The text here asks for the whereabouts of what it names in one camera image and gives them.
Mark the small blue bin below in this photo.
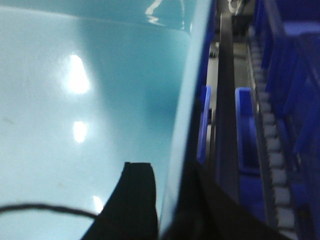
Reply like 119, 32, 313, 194
234, 87, 262, 176

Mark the thin black cable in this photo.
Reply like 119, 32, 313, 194
0, 203, 100, 218

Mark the dark metal rail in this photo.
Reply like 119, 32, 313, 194
215, 13, 239, 202

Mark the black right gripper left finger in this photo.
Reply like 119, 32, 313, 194
83, 162, 158, 240

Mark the dark blue bin at right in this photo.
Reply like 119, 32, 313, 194
253, 0, 320, 240

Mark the white roller track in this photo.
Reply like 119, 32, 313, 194
247, 38, 298, 240

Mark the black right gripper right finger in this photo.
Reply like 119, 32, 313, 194
163, 161, 287, 240

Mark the light blue plastic bin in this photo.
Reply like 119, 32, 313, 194
0, 0, 215, 234

